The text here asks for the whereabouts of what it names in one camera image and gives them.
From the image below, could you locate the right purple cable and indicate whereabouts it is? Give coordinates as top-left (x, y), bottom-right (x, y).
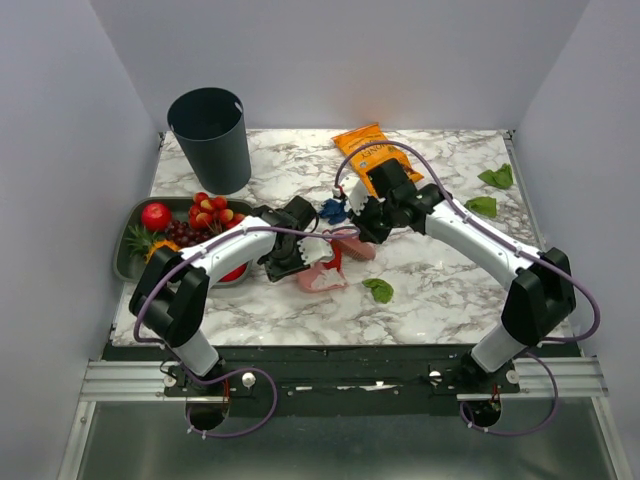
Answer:
top-left (333, 140), bottom-right (601, 436)

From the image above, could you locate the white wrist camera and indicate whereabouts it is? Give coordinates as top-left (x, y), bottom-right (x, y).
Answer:
top-left (297, 236), bottom-right (335, 266)
top-left (340, 177), bottom-right (372, 216)

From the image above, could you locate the red apple front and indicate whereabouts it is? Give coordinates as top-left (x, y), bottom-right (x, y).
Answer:
top-left (220, 263), bottom-right (248, 283)

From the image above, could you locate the pink dustpan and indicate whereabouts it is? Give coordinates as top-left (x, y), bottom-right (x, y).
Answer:
top-left (296, 241), bottom-right (348, 293)

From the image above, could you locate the white paper scrap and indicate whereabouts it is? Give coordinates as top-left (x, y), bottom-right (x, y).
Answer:
top-left (309, 269), bottom-right (347, 292)

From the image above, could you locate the red cherry bunch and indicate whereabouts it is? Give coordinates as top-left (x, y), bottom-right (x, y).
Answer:
top-left (187, 192), bottom-right (251, 235)

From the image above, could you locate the grey fruit tray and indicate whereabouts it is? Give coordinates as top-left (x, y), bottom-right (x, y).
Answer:
top-left (112, 197), bottom-right (259, 290)

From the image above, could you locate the blue paper scrap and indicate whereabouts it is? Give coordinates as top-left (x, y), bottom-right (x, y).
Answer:
top-left (318, 199), bottom-right (347, 225)

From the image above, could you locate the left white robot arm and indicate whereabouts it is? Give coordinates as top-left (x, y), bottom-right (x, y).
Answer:
top-left (129, 196), bottom-right (317, 395)

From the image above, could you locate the dark grey waste bin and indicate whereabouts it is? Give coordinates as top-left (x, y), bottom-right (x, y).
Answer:
top-left (167, 87), bottom-right (252, 195)

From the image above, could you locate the dark grape bunch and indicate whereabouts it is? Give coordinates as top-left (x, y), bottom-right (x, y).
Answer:
top-left (164, 220), bottom-right (214, 248)

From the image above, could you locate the red apple back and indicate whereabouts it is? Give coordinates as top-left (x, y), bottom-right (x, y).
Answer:
top-left (140, 202), bottom-right (172, 232)

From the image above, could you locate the red apple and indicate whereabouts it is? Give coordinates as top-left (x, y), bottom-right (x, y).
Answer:
top-left (220, 263), bottom-right (248, 283)
top-left (140, 202), bottom-right (172, 232)

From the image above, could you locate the purple cable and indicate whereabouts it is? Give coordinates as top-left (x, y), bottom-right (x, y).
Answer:
top-left (132, 225), bottom-right (361, 439)
top-left (333, 140), bottom-right (601, 436)

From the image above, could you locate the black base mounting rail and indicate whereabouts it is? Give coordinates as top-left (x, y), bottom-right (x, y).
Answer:
top-left (101, 345), bottom-right (519, 423)

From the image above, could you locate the pink hand brush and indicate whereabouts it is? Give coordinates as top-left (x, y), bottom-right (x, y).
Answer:
top-left (333, 237), bottom-right (376, 261)

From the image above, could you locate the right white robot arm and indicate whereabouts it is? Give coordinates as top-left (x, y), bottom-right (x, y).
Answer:
top-left (340, 159), bottom-right (576, 392)

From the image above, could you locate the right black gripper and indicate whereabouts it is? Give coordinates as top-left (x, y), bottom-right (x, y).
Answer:
top-left (347, 192), bottom-right (398, 245)

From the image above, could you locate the orange chips bag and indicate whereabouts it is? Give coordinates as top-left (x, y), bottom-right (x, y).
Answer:
top-left (332, 123), bottom-right (424, 190)

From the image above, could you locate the red paper scrap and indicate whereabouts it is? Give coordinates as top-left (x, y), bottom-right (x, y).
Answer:
top-left (324, 240), bottom-right (342, 272)

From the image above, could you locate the green paper scrap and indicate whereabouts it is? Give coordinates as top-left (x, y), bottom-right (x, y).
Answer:
top-left (478, 163), bottom-right (514, 190)
top-left (362, 278), bottom-right (394, 304)
top-left (464, 196), bottom-right (498, 218)

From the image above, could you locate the aluminium frame rail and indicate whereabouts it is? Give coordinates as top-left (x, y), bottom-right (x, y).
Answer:
top-left (80, 358), bottom-right (609, 403)

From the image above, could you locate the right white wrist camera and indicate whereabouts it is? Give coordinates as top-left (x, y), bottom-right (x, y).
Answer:
top-left (340, 177), bottom-right (372, 216)

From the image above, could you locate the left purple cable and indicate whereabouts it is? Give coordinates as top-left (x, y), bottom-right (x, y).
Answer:
top-left (132, 225), bottom-right (361, 439)

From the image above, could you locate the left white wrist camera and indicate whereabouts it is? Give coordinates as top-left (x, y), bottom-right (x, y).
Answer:
top-left (297, 236), bottom-right (335, 266)

